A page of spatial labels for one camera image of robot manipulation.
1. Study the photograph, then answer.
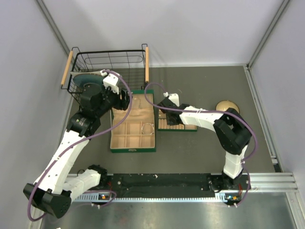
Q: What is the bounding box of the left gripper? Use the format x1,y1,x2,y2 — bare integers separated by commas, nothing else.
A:
95,80,132,117

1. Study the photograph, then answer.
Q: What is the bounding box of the green jewelry tray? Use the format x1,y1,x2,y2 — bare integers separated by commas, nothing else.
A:
158,109,197,132

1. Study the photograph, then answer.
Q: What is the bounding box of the silver bangle bracelet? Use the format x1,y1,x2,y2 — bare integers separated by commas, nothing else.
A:
141,122,154,135

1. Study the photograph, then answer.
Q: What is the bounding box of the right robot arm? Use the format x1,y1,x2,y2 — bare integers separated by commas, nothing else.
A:
157,97,253,189

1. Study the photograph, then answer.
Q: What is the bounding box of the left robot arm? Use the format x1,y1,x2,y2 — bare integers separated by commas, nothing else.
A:
23,83,132,221

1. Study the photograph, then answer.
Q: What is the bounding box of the green jewelry box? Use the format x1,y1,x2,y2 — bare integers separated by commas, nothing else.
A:
110,90,156,153

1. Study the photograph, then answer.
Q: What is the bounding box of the teal ceramic plate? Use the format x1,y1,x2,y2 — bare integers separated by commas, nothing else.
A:
73,74,103,89

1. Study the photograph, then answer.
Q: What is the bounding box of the wooden bowl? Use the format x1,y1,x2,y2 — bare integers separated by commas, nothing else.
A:
215,100,240,113

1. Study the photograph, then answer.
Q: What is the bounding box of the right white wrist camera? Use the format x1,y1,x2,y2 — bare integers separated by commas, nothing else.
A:
163,92,180,107

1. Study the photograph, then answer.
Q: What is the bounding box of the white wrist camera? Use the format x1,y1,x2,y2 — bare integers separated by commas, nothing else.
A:
163,92,180,107
101,72,120,94

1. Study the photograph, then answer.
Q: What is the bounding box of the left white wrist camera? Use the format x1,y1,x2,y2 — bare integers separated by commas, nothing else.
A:
101,72,120,94

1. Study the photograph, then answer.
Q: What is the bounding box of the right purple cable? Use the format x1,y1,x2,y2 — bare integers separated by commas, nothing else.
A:
144,82,259,208

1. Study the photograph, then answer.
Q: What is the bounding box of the black wire basket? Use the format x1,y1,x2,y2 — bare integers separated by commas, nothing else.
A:
61,43,150,103

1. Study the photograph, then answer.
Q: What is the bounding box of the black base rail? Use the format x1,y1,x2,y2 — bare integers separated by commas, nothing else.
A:
103,173,221,198

